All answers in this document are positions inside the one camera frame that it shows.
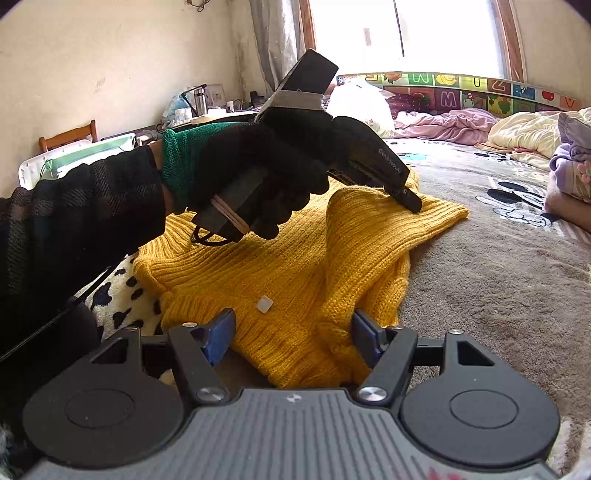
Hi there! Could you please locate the person's left hand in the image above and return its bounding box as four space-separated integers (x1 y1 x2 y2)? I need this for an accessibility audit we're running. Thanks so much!
161 113 385 241

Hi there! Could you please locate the sheer grey curtain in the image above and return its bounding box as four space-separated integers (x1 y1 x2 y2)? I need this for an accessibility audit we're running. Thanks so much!
249 0 308 96

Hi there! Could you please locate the black cable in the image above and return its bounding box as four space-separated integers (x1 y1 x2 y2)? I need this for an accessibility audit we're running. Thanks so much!
0 265 114 363

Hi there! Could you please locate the yellow knit sweater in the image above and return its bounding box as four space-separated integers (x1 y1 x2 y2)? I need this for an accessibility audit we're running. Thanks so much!
133 173 470 391

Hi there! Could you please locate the colourful alphabet foam mat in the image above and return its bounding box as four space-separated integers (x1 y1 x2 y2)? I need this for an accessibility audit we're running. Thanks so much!
336 71 591 119

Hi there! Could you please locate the dark wooden desk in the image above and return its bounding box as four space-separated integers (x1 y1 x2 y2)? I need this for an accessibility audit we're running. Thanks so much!
157 108 260 136

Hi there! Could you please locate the white plastic bag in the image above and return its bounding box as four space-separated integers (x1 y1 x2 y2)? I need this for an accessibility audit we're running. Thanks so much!
325 78 396 139

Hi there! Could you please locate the cream quilt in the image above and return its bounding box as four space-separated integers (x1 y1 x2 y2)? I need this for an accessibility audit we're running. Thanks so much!
475 108 591 172

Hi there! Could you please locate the lilac floral folded garment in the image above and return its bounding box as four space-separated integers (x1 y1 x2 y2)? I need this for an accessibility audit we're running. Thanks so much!
549 143 591 205

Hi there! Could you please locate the white plastic storage box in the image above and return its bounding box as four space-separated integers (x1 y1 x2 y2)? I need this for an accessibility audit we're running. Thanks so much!
17 133 137 191

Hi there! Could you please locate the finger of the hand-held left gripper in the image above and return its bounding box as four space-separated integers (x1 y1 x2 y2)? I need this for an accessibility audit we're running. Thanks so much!
390 184 424 214

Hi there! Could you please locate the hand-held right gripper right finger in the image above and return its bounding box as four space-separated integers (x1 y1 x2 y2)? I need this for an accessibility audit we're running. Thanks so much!
352 308 503 408

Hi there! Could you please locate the pink quilt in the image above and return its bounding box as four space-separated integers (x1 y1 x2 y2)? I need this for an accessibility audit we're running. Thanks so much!
392 108 502 147

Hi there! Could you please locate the wooden chair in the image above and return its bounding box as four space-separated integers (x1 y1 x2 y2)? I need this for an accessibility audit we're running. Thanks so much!
38 120 98 153

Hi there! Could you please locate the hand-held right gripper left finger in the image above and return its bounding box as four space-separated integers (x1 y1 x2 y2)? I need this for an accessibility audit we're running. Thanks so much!
88 308 237 408

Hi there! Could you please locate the window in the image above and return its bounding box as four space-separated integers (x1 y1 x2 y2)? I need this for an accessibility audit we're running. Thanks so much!
300 0 527 84

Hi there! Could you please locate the beige folded garment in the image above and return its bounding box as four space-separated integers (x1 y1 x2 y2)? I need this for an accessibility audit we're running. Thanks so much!
544 189 591 228

